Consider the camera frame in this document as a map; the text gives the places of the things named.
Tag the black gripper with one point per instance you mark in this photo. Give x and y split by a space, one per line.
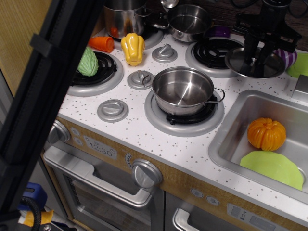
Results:
270 29

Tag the steel pot lid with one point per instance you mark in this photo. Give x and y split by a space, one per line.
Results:
273 66

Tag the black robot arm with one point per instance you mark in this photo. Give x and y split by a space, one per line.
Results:
274 6

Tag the small steel pot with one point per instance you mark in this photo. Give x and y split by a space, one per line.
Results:
183 91

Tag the tall steel stock pot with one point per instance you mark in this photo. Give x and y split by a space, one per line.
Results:
125 16

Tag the purple striped toy onion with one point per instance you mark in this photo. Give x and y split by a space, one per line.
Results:
289 58

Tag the purple toy cup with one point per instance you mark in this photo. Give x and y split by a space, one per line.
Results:
219 31

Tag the green plate at right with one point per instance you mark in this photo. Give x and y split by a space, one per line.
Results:
300 66

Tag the back right burner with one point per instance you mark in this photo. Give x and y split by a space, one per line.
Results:
208 56

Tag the burner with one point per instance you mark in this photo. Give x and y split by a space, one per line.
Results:
152 36
109 74
208 56
183 126

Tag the silver faucet base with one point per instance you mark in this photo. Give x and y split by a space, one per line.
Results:
301 89

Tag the steel saucepan at back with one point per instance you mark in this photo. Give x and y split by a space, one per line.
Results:
186 22

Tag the orange toy pumpkin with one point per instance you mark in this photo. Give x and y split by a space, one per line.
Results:
266 134

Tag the silver stove knob back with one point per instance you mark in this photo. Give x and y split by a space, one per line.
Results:
165 54

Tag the silver stove knob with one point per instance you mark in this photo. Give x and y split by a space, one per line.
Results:
112 110
140 80
165 54

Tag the front right burner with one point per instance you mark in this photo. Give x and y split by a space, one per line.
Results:
183 126

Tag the steel ladle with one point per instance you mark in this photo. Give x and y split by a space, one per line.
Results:
169 4

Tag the steel sink basin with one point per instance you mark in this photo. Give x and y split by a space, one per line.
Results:
230 143

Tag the back left burner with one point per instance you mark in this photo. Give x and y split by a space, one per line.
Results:
152 36

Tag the green plate in sink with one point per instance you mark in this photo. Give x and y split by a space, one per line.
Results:
275 166

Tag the silver stove knob middle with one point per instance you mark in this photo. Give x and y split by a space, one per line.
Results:
140 80

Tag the yellow toy bell pepper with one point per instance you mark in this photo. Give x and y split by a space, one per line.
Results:
133 46

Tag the front left burner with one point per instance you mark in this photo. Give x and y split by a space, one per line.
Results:
109 74

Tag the orange toy carrot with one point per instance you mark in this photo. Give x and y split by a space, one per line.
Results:
102 43

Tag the silver stove knob front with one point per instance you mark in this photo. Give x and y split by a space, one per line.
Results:
112 110

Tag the green toy bitter gourd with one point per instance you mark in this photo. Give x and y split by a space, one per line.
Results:
88 65

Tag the right oven dial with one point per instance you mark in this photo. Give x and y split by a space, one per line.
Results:
145 174

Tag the oven dial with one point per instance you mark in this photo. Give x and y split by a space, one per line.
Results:
145 174
57 133

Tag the oven clock display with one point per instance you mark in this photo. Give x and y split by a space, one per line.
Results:
100 147

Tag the left oven dial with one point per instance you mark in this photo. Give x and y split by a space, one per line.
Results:
57 133

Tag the blue clamp tool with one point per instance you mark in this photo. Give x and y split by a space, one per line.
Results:
36 194

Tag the oven door handle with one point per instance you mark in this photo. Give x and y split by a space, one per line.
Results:
84 172

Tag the black foreground frame post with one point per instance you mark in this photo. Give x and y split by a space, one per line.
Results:
57 50

